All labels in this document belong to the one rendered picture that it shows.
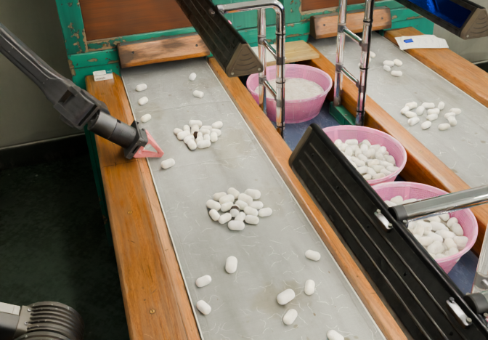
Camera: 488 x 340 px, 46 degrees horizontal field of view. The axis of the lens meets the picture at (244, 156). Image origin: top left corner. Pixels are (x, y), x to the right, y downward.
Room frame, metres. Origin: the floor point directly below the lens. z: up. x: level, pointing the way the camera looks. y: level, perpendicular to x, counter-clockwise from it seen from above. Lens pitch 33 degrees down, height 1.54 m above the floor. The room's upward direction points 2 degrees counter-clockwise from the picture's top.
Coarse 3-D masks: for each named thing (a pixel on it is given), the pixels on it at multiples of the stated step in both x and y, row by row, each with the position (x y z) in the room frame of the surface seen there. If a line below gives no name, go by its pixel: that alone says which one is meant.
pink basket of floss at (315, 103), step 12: (288, 72) 1.76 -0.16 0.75; (300, 72) 1.75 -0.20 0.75; (312, 72) 1.73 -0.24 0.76; (324, 72) 1.69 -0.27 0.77; (252, 84) 1.68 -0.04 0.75; (324, 84) 1.67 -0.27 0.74; (252, 96) 1.61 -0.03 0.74; (324, 96) 1.57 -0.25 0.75; (288, 108) 1.52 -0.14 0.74; (300, 108) 1.52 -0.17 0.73; (312, 108) 1.54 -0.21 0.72; (276, 120) 1.55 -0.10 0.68; (288, 120) 1.54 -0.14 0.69; (300, 120) 1.54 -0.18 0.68
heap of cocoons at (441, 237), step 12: (396, 204) 1.04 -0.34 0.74; (432, 216) 0.98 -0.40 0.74; (444, 216) 0.98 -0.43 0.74; (408, 228) 0.96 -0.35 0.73; (420, 228) 0.94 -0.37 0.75; (432, 228) 0.95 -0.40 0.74; (444, 228) 0.95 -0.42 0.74; (456, 228) 0.94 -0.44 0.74; (420, 240) 0.90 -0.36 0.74; (432, 240) 0.91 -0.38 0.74; (444, 240) 0.90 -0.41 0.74; (456, 240) 0.90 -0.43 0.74; (432, 252) 0.88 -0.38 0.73; (444, 252) 0.88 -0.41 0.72; (456, 252) 0.86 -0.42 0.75
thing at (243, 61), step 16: (176, 0) 1.60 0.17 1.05; (192, 0) 1.48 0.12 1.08; (208, 0) 1.39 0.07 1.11; (192, 16) 1.42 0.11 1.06; (208, 16) 1.32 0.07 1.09; (208, 32) 1.28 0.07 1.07; (224, 32) 1.20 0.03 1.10; (208, 48) 1.24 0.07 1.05; (224, 48) 1.16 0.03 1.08; (240, 48) 1.10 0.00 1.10; (224, 64) 1.12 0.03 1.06; (240, 64) 1.10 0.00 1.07; (256, 64) 1.11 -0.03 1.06
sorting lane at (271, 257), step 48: (144, 96) 1.64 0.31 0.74; (192, 96) 1.62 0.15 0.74; (240, 144) 1.32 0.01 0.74; (192, 192) 1.11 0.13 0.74; (240, 192) 1.10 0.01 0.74; (288, 192) 1.10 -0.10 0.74; (192, 240) 0.94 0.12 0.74; (240, 240) 0.93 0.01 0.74; (288, 240) 0.92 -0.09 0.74; (192, 288) 0.80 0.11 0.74; (240, 288) 0.79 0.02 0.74; (288, 288) 0.79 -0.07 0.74; (336, 288) 0.78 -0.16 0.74; (240, 336) 0.68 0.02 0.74; (288, 336) 0.67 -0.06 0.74
